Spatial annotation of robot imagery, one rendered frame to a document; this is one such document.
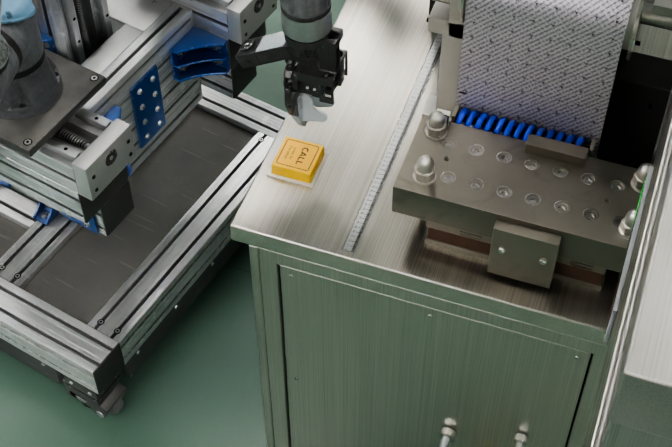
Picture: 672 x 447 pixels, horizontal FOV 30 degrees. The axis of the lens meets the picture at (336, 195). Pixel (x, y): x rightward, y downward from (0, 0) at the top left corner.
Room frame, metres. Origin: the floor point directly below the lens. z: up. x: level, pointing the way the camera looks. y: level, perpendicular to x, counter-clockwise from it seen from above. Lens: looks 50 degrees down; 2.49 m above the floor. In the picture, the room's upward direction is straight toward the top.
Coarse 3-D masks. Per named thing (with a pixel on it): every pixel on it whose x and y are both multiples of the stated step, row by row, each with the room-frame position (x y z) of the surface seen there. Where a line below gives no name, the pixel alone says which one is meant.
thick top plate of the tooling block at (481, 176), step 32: (448, 128) 1.36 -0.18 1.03; (416, 160) 1.29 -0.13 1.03; (448, 160) 1.30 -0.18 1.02; (480, 160) 1.29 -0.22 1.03; (512, 160) 1.29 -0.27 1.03; (544, 160) 1.29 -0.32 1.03; (416, 192) 1.22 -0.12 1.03; (448, 192) 1.22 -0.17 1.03; (480, 192) 1.22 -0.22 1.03; (512, 192) 1.22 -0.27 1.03; (544, 192) 1.22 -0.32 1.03; (576, 192) 1.22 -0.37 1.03; (608, 192) 1.22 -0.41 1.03; (448, 224) 1.20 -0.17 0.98; (480, 224) 1.19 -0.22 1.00; (544, 224) 1.16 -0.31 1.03; (576, 224) 1.16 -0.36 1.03; (608, 224) 1.16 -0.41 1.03; (576, 256) 1.14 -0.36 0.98; (608, 256) 1.12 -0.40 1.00
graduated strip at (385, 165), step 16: (432, 48) 1.67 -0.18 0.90; (432, 64) 1.63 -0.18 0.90; (416, 80) 1.59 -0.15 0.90; (416, 96) 1.55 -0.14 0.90; (400, 128) 1.48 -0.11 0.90; (400, 144) 1.44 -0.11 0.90; (384, 160) 1.40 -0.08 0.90; (384, 176) 1.37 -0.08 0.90; (368, 192) 1.33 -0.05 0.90; (368, 208) 1.30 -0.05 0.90; (352, 240) 1.23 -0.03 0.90
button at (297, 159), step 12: (288, 144) 1.42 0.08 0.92; (300, 144) 1.42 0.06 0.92; (312, 144) 1.42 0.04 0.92; (276, 156) 1.39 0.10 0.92; (288, 156) 1.39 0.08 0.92; (300, 156) 1.39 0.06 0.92; (312, 156) 1.39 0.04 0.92; (276, 168) 1.37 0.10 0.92; (288, 168) 1.37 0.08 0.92; (300, 168) 1.36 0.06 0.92; (312, 168) 1.37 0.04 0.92; (300, 180) 1.36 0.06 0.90
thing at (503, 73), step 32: (480, 32) 1.40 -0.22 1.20; (512, 32) 1.38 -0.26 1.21; (480, 64) 1.40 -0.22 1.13; (512, 64) 1.38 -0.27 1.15; (544, 64) 1.36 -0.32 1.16; (576, 64) 1.35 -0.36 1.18; (608, 64) 1.33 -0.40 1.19; (480, 96) 1.39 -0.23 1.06; (512, 96) 1.38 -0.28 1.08; (544, 96) 1.36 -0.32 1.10; (576, 96) 1.34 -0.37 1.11; (608, 96) 1.33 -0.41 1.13; (576, 128) 1.34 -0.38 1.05
